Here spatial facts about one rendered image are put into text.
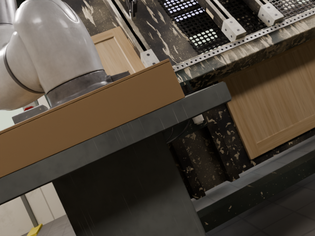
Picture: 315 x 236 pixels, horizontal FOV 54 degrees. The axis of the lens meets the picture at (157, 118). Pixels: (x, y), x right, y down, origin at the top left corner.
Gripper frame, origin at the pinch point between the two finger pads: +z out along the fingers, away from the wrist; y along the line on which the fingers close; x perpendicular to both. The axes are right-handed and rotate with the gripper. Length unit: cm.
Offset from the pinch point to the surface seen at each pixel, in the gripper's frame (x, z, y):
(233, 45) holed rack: -37, 3, -41
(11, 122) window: 126, 189, 110
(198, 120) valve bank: -1, 7, -69
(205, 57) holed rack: -20.4, 3.2, -41.3
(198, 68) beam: -14.2, 3.7, -45.2
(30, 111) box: 62, -20, -50
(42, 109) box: 57, -20, -51
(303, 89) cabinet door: -81, 41, -64
